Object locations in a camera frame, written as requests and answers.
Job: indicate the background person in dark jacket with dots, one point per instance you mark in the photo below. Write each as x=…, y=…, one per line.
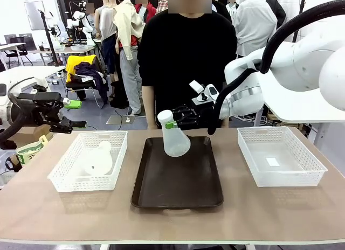
x=222, y=10

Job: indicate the black camera tripod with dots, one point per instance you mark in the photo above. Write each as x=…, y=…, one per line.
x=49, y=40

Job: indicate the white board panel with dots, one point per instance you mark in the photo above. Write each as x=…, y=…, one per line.
x=34, y=15

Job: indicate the person's right forearm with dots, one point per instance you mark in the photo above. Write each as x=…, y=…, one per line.
x=149, y=107

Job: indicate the mannequin with red clothing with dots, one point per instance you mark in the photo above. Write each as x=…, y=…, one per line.
x=145, y=8

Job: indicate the black hanging jacket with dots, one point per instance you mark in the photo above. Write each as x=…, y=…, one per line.
x=278, y=10

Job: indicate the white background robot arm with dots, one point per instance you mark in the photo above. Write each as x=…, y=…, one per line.
x=81, y=18

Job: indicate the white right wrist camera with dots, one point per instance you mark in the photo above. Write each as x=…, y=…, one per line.
x=196, y=87

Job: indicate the mannequin with plaid shirt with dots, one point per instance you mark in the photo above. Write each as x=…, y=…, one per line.
x=163, y=5

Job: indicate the white side table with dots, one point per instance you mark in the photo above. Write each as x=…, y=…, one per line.
x=40, y=72
x=296, y=110

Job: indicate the metal frame chair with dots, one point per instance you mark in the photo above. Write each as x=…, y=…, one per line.
x=72, y=92

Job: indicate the yellow garment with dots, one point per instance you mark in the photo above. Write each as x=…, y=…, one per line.
x=72, y=64

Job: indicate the black office chair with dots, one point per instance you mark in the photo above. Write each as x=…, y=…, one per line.
x=12, y=50
x=27, y=46

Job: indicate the green and white bag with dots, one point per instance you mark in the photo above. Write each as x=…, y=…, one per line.
x=29, y=153

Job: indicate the black light stand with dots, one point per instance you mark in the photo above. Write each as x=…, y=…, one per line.
x=302, y=5

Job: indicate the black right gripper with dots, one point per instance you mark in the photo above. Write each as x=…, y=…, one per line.
x=203, y=112

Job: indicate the background person in grey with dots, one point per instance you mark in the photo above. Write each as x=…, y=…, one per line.
x=90, y=18

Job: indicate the person in black sweater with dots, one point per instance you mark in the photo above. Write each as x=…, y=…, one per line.
x=186, y=58

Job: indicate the brown cardboard box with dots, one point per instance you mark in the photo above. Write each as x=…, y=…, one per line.
x=29, y=131

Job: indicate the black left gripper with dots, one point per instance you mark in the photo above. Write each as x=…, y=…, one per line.
x=47, y=105

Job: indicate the mannequin with white shirt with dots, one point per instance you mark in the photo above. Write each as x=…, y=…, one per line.
x=253, y=23

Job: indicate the dark brown serving tray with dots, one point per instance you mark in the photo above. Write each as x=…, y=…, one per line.
x=175, y=180

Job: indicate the mannequin with white tank top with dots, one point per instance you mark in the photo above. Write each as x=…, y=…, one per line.
x=107, y=23

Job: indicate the translucent plastic conical flask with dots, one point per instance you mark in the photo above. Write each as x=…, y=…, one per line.
x=98, y=163
x=175, y=142

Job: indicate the white perforated plastic basket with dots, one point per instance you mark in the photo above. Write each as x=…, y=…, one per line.
x=283, y=177
x=81, y=184

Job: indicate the long background work table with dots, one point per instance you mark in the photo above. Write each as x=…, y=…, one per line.
x=72, y=49

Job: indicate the dark purple garment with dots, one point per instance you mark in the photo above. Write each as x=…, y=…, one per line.
x=94, y=75

